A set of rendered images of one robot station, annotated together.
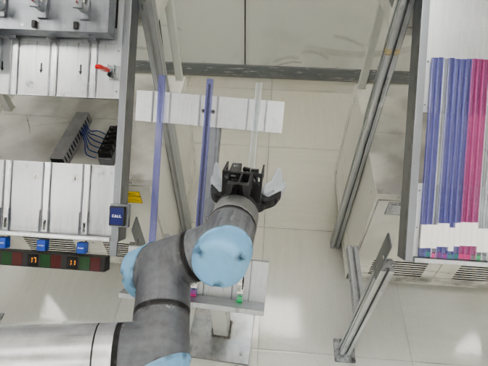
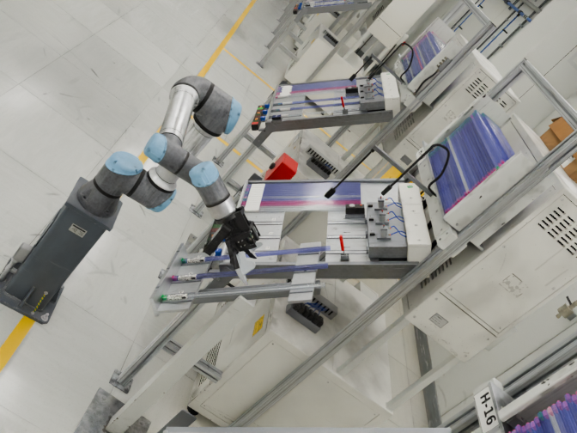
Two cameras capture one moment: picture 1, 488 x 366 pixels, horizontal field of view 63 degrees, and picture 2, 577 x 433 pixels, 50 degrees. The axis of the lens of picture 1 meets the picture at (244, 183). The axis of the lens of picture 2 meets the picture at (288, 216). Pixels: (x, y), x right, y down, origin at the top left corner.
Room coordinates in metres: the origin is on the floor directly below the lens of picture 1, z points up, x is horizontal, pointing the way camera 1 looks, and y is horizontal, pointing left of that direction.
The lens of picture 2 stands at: (-0.02, -1.48, 1.94)
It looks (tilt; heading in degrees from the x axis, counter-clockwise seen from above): 25 degrees down; 69
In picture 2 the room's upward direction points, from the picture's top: 44 degrees clockwise
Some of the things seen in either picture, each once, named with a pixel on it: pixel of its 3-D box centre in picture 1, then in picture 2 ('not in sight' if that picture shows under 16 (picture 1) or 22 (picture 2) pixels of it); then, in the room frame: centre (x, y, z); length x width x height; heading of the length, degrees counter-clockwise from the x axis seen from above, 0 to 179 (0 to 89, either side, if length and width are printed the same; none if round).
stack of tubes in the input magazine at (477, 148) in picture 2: not in sight; (474, 167); (1.15, 0.58, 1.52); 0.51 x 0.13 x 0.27; 86
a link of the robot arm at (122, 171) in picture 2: not in sight; (121, 173); (0.15, 0.50, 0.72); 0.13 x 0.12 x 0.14; 5
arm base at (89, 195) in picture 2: not in sight; (102, 193); (0.15, 0.50, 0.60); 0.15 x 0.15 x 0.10
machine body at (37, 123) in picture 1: (104, 171); (290, 356); (1.27, 0.63, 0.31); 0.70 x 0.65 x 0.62; 86
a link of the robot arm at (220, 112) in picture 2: not in sight; (184, 152); (0.28, 0.51, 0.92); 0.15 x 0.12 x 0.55; 5
